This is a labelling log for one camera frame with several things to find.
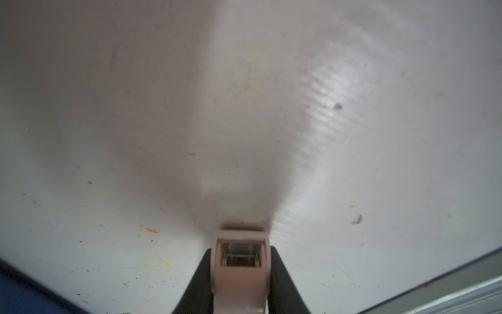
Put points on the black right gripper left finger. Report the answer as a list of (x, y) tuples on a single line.
[(198, 296)]

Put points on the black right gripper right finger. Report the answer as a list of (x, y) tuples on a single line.
[(283, 297)]

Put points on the blue white paper bag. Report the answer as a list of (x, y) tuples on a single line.
[(22, 294)]

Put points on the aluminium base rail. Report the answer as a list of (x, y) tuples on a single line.
[(474, 287)]

